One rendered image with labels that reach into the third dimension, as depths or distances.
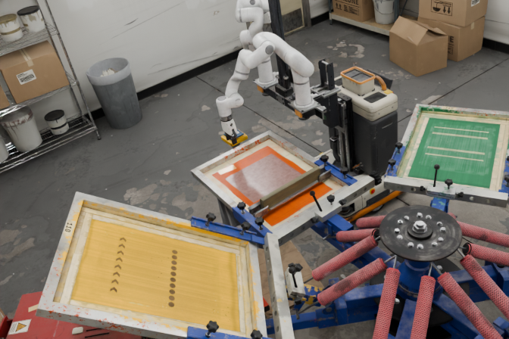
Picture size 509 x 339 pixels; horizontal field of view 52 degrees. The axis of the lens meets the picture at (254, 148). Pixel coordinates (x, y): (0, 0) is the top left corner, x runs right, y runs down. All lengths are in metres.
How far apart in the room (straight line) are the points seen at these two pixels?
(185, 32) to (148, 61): 0.56
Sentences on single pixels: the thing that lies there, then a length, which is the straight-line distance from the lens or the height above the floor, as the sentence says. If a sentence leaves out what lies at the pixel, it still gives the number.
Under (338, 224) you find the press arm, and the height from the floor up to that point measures 1.04.
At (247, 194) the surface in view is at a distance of 2.87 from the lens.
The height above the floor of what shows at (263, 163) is 0.96.
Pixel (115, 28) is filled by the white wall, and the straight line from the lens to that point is 5.99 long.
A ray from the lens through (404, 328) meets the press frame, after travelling 2.15.
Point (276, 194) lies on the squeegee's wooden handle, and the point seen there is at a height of 1.05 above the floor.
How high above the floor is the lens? 2.75
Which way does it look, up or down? 34 degrees down
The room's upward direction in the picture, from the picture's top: 11 degrees counter-clockwise
